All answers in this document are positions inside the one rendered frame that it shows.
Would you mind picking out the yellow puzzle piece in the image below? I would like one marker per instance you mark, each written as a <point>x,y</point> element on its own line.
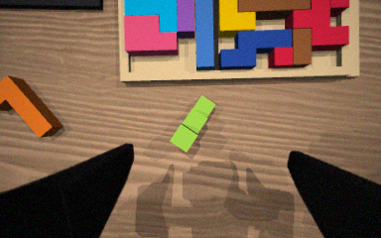
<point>230,22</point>

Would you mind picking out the orange puzzle piece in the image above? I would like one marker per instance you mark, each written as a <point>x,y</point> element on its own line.
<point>16,93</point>

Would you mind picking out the purple puzzle piece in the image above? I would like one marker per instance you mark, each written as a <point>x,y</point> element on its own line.
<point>185,14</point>

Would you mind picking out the pink puzzle piece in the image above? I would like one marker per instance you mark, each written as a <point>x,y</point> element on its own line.
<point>143,37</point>

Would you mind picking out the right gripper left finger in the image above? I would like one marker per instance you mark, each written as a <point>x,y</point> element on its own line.
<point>73,203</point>

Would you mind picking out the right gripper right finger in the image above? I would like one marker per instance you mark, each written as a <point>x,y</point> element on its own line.
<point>342,204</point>

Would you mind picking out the green block puzzle piece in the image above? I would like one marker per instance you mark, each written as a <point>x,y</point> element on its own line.
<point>187,132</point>

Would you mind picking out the wooden puzzle board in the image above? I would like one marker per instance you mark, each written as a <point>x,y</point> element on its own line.
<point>343,62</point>

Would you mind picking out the dark grey flat slab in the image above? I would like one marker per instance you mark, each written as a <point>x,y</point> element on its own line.
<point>53,4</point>

